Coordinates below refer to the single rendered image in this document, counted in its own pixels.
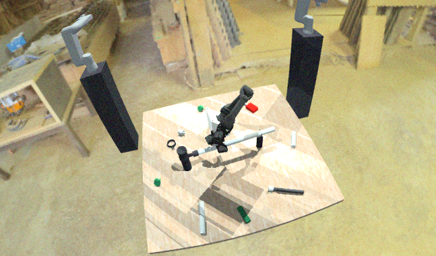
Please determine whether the red block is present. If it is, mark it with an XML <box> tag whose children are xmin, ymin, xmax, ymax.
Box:
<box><xmin>245</xmin><ymin>103</ymin><xmax>258</xmax><ymax>113</ymax></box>

